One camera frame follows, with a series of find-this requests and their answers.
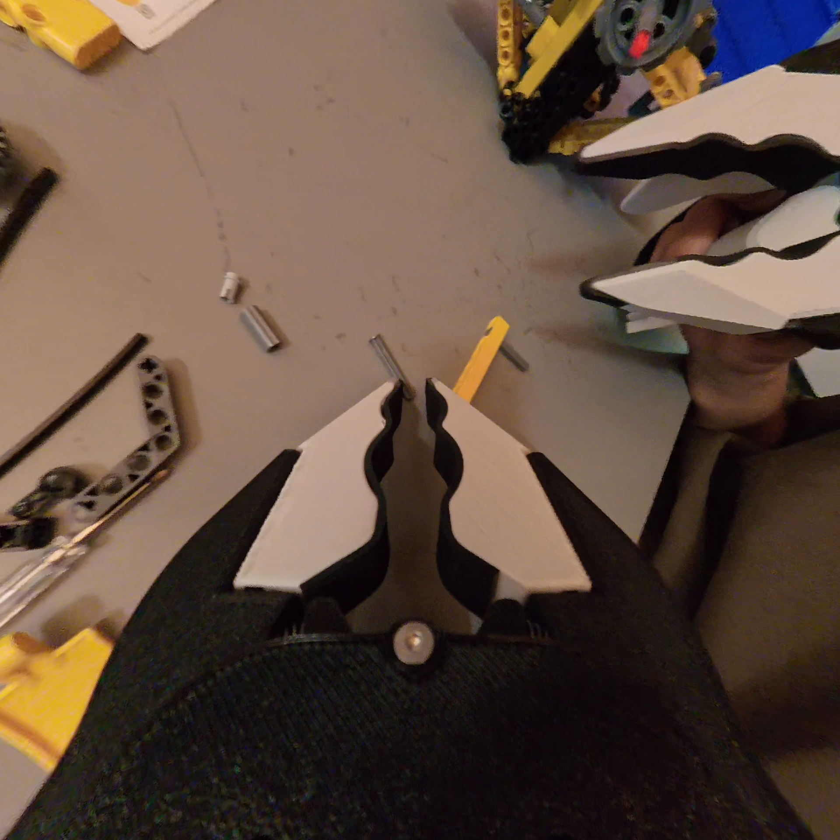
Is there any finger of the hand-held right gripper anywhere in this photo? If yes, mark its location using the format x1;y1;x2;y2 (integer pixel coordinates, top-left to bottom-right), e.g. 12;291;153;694
577;62;840;216
579;187;840;334

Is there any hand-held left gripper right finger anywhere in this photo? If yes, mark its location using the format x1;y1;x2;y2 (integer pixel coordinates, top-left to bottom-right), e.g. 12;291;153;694
424;378;593;618

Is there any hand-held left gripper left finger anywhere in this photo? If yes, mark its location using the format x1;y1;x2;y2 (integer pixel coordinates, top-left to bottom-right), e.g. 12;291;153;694
233;379;404;614

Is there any yellow long toy beam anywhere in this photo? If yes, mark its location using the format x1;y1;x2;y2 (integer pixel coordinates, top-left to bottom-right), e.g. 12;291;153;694
451;315;511;403

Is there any person's right hand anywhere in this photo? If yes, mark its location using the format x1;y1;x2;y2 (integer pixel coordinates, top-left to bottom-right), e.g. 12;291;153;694
648;192;818;450

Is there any yellow black toy vehicle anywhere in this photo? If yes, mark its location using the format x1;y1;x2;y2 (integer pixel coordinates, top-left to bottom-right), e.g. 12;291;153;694
495;0;723;165

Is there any dark grey angled beam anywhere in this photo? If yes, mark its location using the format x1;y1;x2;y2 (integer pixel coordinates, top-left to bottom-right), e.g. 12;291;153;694
62;356;182;526

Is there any long grey sleeve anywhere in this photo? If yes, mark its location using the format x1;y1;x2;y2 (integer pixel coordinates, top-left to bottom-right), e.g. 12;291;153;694
238;304;285;354

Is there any black connector piece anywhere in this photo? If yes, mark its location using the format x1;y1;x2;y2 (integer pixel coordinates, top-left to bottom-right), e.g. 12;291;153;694
0;466;91;551

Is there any thin black rod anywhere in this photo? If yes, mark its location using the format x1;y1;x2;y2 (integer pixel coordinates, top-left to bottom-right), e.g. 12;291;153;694
0;332;151;478

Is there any yellow curved panel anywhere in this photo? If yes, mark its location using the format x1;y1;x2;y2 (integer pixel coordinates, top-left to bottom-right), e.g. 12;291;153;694
0;626;116;773

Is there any thick black rod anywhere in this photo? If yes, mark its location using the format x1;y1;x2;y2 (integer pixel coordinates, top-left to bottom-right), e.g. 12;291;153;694
0;167;60;265

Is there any instruction booklet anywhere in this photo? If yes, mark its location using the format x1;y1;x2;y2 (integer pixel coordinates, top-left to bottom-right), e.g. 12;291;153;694
88;0;217;51

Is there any yellow rectangular panel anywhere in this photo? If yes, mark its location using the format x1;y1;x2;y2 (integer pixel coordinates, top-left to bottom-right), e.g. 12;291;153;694
0;0;123;70

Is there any clear handle screwdriver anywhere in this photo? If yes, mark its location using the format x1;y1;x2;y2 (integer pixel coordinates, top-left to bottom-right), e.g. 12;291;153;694
0;467;173;627

